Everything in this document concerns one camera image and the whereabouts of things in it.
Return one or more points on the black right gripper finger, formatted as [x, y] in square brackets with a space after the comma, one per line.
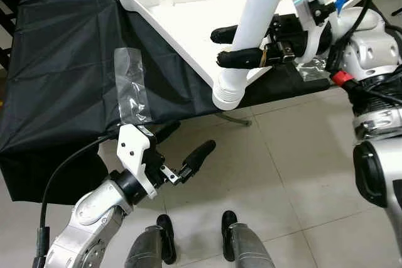
[242, 58]
[226, 34]

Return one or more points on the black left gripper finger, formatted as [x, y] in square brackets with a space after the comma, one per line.
[167, 131]
[200, 157]

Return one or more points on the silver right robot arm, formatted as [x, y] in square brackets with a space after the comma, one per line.
[377, 48]

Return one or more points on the clear tape patch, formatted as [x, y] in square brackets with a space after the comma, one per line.
[132, 86]
[314, 68]

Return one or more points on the black tablecloth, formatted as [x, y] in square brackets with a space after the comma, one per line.
[63, 61]

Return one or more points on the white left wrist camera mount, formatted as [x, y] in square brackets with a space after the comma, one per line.
[132, 149]

